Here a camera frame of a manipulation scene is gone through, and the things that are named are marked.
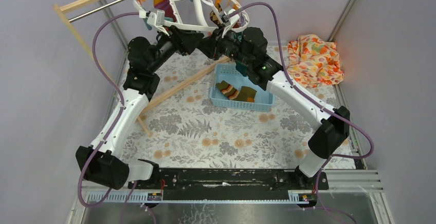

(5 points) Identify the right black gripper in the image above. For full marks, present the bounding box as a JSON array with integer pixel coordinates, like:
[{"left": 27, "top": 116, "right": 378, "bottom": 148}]
[{"left": 194, "top": 24, "right": 252, "bottom": 67}]

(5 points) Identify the white plastic clip hanger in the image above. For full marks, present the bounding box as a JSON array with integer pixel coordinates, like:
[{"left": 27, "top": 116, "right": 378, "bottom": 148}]
[{"left": 132, "top": 0, "right": 250, "bottom": 35}]

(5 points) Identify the dark teal sock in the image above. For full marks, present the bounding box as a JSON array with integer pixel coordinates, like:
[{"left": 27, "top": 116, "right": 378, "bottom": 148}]
[{"left": 235, "top": 62, "right": 247, "bottom": 77}]

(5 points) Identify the olive orange sock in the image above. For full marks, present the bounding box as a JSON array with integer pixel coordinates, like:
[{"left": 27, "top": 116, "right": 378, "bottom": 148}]
[{"left": 215, "top": 81, "right": 257, "bottom": 103}]

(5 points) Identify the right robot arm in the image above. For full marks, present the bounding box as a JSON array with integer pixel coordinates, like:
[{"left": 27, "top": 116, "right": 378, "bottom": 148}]
[{"left": 197, "top": 27, "right": 350, "bottom": 189}]

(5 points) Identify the argyle brown sock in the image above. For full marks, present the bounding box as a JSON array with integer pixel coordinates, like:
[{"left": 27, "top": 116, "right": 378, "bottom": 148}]
[{"left": 209, "top": 4, "right": 222, "bottom": 26}]

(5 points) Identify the maroon purple striped sock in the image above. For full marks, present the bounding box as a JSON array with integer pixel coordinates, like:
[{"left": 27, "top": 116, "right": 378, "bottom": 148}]
[{"left": 153, "top": 0, "right": 177, "bottom": 22}]

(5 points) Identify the light blue plastic basket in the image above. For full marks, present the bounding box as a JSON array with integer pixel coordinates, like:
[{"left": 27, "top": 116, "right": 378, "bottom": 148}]
[{"left": 209, "top": 64, "right": 275, "bottom": 111}]

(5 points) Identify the floral table mat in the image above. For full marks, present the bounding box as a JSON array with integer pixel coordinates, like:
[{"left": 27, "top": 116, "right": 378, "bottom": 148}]
[{"left": 97, "top": 45, "right": 357, "bottom": 170}]

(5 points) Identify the orange floral cloth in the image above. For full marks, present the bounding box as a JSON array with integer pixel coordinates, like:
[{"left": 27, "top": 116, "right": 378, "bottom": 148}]
[{"left": 287, "top": 34, "right": 344, "bottom": 88}]

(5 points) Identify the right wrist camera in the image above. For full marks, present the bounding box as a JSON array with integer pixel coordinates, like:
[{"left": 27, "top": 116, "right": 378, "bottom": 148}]
[{"left": 219, "top": 7, "right": 240, "bottom": 38}]

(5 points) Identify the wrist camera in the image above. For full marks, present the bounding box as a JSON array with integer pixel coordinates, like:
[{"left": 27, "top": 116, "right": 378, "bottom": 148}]
[
  {"left": 219, "top": 7, "right": 240, "bottom": 38},
  {"left": 139, "top": 9, "right": 167, "bottom": 33}
]

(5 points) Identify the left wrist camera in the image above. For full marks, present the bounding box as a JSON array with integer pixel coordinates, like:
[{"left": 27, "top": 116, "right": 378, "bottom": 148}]
[{"left": 139, "top": 9, "right": 167, "bottom": 33}]

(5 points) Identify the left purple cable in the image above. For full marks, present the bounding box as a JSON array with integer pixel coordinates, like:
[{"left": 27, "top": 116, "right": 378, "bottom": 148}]
[{"left": 77, "top": 11, "right": 141, "bottom": 210}]

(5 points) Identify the purple cable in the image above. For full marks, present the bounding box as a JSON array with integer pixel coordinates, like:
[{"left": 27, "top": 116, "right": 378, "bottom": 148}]
[
  {"left": 77, "top": 11, "right": 141, "bottom": 210},
  {"left": 231, "top": 2, "right": 375, "bottom": 224}
]

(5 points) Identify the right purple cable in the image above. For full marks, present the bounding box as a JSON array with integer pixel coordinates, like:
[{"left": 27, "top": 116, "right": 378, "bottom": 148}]
[{"left": 231, "top": 2, "right": 375, "bottom": 224}]

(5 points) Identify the wooden drying rack frame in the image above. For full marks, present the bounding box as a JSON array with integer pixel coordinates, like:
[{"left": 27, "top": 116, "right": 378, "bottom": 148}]
[{"left": 52, "top": 0, "right": 246, "bottom": 138}]

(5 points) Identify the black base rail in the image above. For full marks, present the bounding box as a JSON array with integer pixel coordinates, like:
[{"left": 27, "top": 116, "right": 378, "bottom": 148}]
[{"left": 128, "top": 168, "right": 329, "bottom": 201}]

